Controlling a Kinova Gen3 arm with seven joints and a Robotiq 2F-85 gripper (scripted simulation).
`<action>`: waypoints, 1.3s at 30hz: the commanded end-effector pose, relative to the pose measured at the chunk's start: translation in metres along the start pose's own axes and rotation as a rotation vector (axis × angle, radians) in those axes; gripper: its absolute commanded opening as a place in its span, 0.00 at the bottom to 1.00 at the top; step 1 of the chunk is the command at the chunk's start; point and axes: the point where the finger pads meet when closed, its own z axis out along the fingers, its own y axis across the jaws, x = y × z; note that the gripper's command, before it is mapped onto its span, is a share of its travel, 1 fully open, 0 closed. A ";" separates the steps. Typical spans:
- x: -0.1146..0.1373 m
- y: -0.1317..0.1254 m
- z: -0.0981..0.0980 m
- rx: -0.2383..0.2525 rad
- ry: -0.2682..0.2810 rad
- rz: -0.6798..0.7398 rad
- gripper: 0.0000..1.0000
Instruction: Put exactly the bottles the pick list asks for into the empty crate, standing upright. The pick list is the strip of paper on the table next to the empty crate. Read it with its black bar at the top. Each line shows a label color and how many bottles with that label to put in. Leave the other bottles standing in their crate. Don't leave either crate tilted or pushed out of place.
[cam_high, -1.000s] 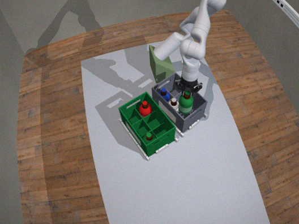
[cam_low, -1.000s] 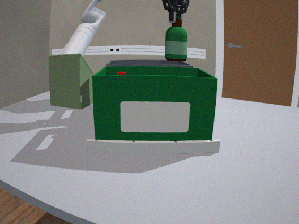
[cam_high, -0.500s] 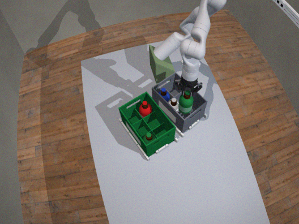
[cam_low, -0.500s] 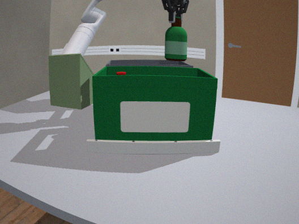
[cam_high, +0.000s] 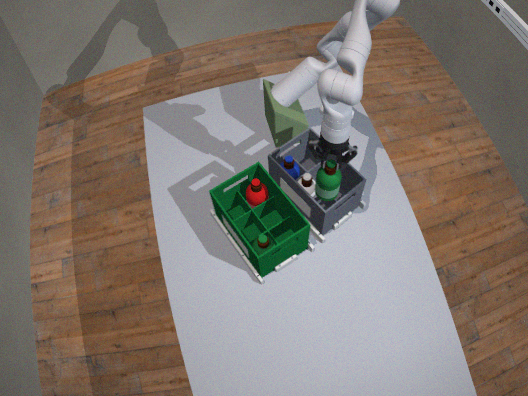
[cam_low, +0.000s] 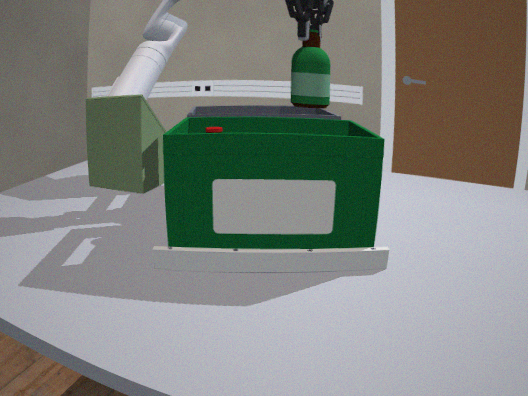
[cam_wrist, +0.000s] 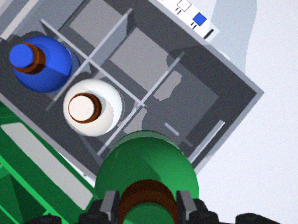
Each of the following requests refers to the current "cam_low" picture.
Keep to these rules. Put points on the green crate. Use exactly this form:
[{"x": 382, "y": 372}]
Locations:
[{"x": 265, "y": 189}]

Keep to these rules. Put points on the red bottle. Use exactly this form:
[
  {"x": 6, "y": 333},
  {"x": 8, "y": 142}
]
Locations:
[{"x": 214, "y": 130}]

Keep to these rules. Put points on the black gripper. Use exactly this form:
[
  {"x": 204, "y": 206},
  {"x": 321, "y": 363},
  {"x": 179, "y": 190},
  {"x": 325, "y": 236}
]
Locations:
[{"x": 307, "y": 6}]

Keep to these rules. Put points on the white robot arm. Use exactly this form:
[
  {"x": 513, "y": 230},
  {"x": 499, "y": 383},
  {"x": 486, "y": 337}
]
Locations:
[{"x": 146, "y": 64}]

